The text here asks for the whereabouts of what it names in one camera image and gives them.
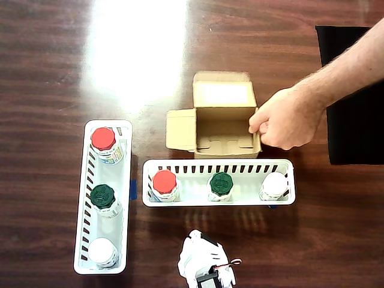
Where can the green cap pill bottle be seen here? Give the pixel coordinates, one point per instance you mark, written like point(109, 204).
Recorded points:
point(221, 183)
point(102, 196)

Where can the white slotted plastic tray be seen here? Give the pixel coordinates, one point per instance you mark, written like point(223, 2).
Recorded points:
point(192, 186)
point(103, 171)

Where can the cardboard box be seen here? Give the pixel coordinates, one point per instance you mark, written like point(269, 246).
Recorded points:
point(216, 117)

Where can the black cloth mat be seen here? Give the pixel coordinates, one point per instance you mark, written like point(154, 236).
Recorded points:
point(357, 135)

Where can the white cap pill bottle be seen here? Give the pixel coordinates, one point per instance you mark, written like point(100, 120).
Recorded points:
point(101, 250)
point(274, 183)

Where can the bare person's forearm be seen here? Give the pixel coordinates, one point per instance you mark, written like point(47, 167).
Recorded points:
point(354, 66)

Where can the red cap pill bottle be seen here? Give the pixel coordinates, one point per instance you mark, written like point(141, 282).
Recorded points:
point(164, 181)
point(103, 139)

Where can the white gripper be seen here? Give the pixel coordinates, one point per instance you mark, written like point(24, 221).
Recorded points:
point(195, 251)

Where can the bare person's hand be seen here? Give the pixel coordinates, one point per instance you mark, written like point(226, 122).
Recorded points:
point(291, 117)

